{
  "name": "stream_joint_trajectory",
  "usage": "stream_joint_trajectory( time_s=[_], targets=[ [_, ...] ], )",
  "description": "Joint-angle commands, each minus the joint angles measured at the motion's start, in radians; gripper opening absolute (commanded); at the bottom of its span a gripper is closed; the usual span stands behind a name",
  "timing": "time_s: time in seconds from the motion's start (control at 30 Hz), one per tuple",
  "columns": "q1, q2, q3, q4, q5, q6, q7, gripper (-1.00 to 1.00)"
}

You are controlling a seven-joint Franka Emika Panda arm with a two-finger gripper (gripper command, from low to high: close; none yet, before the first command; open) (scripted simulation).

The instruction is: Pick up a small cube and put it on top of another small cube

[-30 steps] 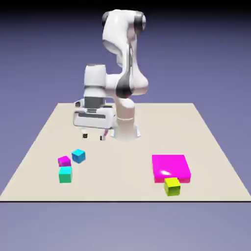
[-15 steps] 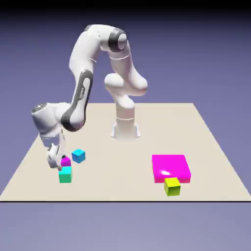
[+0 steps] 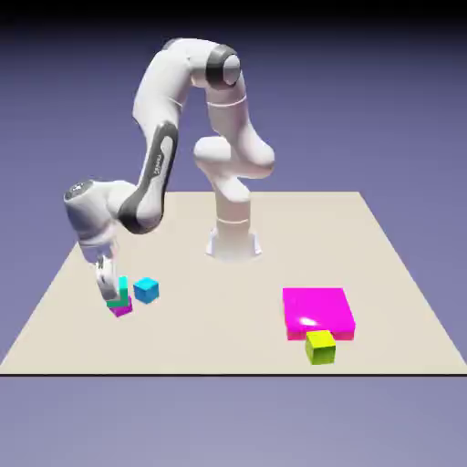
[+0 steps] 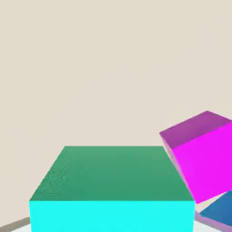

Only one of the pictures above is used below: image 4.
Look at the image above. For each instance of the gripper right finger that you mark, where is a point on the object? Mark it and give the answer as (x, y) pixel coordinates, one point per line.
(204, 225)

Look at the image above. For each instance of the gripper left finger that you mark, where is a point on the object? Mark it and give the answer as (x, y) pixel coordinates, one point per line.
(16, 227)

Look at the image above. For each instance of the small cyan cube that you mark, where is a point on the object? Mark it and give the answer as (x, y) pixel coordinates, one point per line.
(112, 195)

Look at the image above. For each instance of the small blue cube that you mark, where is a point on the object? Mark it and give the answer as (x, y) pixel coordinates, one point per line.
(220, 208)

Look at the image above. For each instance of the small magenta cube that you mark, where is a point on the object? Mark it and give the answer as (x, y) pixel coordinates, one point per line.
(204, 163)

